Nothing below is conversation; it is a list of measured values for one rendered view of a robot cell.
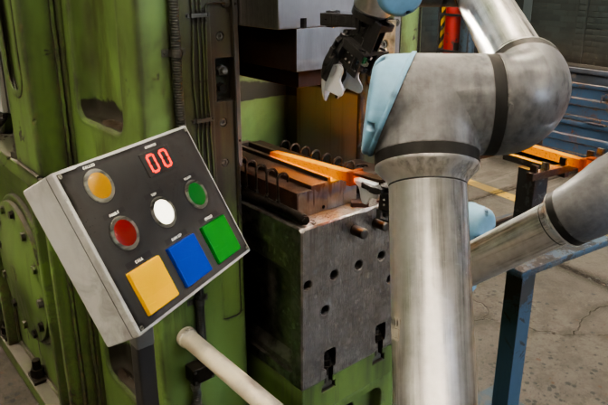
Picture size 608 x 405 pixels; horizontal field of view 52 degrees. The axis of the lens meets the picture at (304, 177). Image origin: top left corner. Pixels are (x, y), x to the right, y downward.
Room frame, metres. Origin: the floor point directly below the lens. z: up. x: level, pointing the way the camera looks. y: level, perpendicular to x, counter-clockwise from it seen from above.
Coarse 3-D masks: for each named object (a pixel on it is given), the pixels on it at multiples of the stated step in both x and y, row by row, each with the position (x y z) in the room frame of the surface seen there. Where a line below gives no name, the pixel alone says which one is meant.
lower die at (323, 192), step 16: (256, 144) 1.77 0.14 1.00; (256, 160) 1.64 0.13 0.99; (272, 160) 1.63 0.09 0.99; (272, 176) 1.53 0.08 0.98; (304, 176) 1.50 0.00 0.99; (320, 176) 1.48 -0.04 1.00; (272, 192) 1.47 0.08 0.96; (288, 192) 1.43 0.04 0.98; (304, 192) 1.41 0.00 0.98; (320, 192) 1.45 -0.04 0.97; (336, 192) 1.48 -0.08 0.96; (352, 192) 1.52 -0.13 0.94; (304, 208) 1.41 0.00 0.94; (320, 208) 1.45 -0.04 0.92
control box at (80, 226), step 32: (96, 160) 0.96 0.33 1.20; (128, 160) 1.01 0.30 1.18; (160, 160) 1.07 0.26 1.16; (192, 160) 1.14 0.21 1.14; (32, 192) 0.90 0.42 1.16; (64, 192) 0.88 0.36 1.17; (128, 192) 0.97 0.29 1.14; (160, 192) 1.03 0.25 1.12; (64, 224) 0.87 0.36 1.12; (96, 224) 0.88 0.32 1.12; (160, 224) 0.98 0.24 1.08; (192, 224) 1.04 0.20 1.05; (64, 256) 0.88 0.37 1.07; (96, 256) 0.85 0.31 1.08; (128, 256) 0.89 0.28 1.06; (160, 256) 0.94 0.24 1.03; (96, 288) 0.85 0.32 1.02; (128, 288) 0.86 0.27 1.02; (192, 288) 0.95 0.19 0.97; (96, 320) 0.86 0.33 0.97; (128, 320) 0.83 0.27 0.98; (160, 320) 0.87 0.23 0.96
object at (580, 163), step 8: (528, 152) 1.69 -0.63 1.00; (536, 152) 1.67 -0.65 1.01; (544, 152) 1.65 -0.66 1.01; (552, 152) 1.63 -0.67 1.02; (560, 152) 1.63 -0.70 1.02; (552, 160) 1.62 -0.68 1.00; (568, 160) 1.58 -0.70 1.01; (576, 160) 1.56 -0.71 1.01; (584, 160) 1.54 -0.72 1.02; (592, 160) 1.53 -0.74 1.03
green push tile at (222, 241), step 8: (224, 216) 1.11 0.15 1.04; (208, 224) 1.07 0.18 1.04; (216, 224) 1.08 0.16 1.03; (224, 224) 1.10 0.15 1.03; (208, 232) 1.05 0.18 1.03; (216, 232) 1.07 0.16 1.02; (224, 232) 1.09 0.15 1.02; (232, 232) 1.10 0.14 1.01; (208, 240) 1.04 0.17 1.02; (216, 240) 1.06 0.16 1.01; (224, 240) 1.07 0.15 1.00; (232, 240) 1.09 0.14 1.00; (216, 248) 1.05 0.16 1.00; (224, 248) 1.06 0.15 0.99; (232, 248) 1.08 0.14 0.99; (240, 248) 1.10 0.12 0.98; (216, 256) 1.04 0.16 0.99; (224, 256) 1.05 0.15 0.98
